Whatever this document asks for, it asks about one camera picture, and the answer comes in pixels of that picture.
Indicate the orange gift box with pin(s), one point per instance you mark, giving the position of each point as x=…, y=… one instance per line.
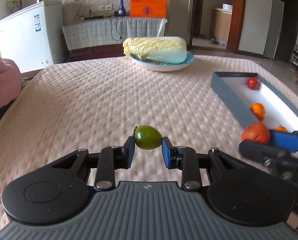
x=148, y=8

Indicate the tv cabinet with cloth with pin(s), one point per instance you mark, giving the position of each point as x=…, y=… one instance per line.
x=100, y=38

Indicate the white wall power strip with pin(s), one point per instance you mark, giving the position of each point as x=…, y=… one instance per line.
x=100, y=8

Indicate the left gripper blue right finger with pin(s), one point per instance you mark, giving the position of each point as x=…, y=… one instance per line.
x=184, y=159

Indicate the light blue ceramic plate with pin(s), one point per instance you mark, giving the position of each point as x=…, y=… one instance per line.
x=164, y=67

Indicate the white chest freezer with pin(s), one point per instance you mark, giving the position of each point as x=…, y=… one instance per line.
x=33, y=37

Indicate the small orange citrus fruit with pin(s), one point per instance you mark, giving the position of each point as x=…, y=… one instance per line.
x=281, y=129

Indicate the large orange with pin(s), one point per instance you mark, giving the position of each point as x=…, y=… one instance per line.
x=258, y=110

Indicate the blue glass bottle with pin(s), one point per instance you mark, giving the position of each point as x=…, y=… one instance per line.
x=121, y=12

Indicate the red ribbed tomato fruit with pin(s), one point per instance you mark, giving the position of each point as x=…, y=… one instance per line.
x=252, y=83

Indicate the napa cabbage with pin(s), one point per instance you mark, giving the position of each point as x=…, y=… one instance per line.
x=167, y=49

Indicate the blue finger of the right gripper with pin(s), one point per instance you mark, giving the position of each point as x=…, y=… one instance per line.
x=283, y=140
x=265, y=154

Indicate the orange mandarin with stem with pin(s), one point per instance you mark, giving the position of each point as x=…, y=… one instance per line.
x=256, y=132

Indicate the green tomato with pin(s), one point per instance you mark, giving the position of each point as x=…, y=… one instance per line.
x=147, y=137

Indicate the kitchen counter cabinet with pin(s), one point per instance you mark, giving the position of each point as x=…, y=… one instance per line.
x=220, y=25

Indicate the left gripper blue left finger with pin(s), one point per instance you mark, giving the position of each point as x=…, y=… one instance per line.
x=113, y=158

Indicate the pink quilted table cover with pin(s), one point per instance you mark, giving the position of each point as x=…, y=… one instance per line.
x=98, y=103

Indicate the grey shallow cardboard box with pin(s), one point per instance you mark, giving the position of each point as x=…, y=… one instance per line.
x=232, y=89

